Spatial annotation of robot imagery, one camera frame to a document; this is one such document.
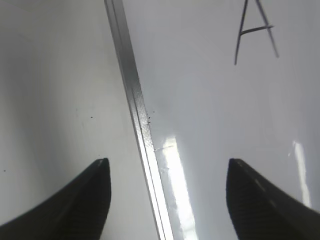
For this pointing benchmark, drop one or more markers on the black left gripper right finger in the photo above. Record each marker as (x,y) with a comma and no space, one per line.
(259,210)

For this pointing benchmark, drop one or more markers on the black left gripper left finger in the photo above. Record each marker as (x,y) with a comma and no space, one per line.
(77,212)

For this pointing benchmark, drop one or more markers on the white magnetic whiteboard grey frame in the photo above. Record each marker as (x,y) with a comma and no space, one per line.
(212,80)

